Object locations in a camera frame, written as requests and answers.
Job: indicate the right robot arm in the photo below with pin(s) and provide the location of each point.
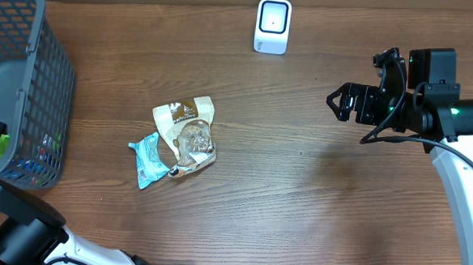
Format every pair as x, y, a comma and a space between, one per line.
418, 100

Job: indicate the grey plastic mesh basket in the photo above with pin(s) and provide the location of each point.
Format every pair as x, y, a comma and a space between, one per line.
37, 87

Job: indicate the green snack packet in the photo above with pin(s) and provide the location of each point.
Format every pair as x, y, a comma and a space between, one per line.
4, 144

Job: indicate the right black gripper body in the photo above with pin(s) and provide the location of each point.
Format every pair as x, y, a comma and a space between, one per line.
375, 105

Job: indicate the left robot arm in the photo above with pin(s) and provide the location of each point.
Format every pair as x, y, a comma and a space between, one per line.
34, 233

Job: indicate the light teal snack packet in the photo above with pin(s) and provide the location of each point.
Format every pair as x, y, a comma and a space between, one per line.
150, 167

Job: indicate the beige brown cookie bag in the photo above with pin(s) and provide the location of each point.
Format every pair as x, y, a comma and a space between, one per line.
185, 126

